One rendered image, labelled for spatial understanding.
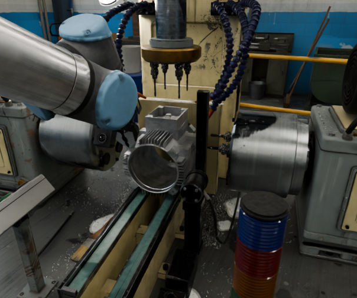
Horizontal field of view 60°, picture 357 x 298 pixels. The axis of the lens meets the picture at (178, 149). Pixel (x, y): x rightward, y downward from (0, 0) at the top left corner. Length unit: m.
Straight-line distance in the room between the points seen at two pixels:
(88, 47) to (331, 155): 0.60
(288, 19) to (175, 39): 5.12
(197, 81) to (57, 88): 0.80
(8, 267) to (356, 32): 5.65
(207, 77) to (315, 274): 0.71
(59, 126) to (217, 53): 0.58
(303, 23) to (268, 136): 5.16
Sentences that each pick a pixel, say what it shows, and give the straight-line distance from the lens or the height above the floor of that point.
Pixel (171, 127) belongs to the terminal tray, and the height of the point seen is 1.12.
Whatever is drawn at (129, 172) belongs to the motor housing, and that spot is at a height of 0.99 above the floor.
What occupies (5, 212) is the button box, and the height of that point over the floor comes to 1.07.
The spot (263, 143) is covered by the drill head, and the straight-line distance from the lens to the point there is 0.84.
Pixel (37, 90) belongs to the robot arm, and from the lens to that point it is 0.41.
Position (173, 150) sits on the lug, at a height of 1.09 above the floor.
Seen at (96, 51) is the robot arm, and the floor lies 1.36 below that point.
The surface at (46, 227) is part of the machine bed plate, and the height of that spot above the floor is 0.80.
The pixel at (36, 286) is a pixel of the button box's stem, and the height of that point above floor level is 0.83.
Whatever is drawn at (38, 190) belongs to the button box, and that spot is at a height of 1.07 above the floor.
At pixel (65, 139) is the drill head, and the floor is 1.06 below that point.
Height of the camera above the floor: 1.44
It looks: 25 degrees down
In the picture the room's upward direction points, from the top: straight up
